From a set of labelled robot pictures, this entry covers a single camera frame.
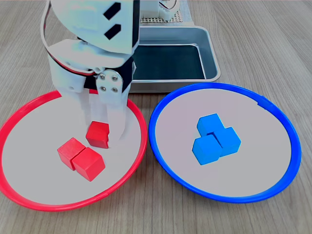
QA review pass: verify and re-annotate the red-rimmed white plate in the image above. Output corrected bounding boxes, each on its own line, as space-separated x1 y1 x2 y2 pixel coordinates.
0 85 148 213

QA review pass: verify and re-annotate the red cube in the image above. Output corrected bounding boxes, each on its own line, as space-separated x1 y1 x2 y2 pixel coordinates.
71 146 106 182
85 120 111 150
57 137 87 172

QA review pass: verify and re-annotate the pale perforated base plate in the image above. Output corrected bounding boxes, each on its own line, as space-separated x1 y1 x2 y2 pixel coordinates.
139 0 195 26

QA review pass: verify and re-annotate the blue cube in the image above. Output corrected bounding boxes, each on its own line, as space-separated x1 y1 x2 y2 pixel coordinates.
192 134 223 166
213 126 242 157
196 113 226 136

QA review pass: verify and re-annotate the red and black cable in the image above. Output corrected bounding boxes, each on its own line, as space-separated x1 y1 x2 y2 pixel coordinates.
39 0 98 77

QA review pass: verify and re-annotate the black tray mat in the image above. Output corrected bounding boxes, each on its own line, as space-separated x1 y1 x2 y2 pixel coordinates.
131 43 206 81

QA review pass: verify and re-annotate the steel tray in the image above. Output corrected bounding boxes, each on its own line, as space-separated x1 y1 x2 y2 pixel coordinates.
127 25 221 94

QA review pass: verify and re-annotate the blue-rimmed white plate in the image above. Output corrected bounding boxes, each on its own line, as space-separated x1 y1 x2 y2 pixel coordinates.
148 82 303 204

